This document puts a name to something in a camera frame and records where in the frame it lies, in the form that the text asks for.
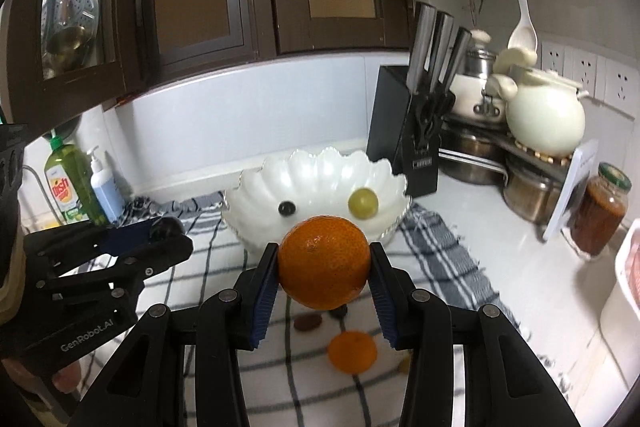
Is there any white ceramic pot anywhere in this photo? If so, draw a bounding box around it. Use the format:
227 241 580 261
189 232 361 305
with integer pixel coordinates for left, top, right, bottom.
505 69 591 156

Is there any white cooker pot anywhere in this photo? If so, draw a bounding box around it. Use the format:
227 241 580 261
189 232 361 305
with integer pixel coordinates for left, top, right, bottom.
450 72 508 118

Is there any checked grey white cloth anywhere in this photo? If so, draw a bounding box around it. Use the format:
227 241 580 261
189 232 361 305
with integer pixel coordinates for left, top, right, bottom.
107 192 571 427

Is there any glass jar of red sauce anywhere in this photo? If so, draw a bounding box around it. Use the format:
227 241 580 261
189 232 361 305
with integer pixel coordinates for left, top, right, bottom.
570 163 632 258

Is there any large orange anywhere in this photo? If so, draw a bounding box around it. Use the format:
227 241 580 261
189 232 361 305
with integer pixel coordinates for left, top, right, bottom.
277 216 373 310

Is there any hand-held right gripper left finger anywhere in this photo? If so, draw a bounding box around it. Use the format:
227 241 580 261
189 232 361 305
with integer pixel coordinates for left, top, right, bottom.
65 243 281 427

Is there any white wall socket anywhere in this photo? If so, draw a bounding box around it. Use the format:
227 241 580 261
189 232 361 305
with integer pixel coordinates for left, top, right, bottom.
570 52 598 95
604 59 640 105
541 41 566 75

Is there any white hanging ladle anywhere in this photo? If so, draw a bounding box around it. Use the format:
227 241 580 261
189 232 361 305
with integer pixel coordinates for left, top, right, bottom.
507 0 539 52

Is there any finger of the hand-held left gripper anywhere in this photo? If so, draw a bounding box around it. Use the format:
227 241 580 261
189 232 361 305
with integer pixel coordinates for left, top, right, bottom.
32 252 156 323
22 216 195 278

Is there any blue pump bottle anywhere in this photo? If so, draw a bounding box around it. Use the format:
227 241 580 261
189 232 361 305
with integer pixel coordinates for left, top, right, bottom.
85 147 124 223

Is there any steel lidded canister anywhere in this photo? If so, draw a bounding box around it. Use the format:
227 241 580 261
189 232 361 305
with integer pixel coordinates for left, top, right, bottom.
462 49 496 78

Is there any steel handled knife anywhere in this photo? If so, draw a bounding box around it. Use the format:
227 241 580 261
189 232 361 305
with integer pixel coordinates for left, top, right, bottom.
425 10 453 92
406 2 438 95
440 27 473 95

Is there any steel pot with handle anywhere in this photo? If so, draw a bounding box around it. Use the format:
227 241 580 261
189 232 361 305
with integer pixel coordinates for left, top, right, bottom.
502 157 563 223

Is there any black knife block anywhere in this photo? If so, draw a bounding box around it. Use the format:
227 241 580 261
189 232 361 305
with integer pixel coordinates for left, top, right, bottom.
366 64 441 198

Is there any white plastic container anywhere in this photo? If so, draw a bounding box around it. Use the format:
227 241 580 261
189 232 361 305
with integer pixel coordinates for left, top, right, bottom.
598 219 640 388

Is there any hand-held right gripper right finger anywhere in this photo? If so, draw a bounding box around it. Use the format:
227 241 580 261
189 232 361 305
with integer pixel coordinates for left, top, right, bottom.
369 242 583 427

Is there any person's left hand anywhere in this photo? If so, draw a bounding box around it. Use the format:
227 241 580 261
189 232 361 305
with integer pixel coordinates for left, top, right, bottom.
0 357 82 413

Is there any green grape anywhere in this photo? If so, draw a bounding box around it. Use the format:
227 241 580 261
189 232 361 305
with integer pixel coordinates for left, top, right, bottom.
348 188 379 220

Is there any green dish soap bottle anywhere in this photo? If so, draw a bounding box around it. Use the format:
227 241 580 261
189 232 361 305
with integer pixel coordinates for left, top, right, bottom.
44 132 103 224

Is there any steel steamer plate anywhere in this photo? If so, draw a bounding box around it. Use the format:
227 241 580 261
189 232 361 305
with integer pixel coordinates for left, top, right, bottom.
41 0 98 78

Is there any wooden bead trivet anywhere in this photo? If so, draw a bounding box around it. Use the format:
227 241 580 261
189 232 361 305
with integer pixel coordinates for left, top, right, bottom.
515 139 573 165

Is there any white board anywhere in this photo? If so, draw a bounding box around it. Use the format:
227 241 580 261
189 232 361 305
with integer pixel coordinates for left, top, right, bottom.
542 139 599 242

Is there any white scalloped bowl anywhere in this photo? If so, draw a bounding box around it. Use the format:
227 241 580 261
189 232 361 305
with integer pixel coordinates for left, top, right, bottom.
221 147 412 258

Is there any small orange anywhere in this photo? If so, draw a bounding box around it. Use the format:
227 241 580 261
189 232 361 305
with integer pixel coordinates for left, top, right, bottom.
327 331 378 375

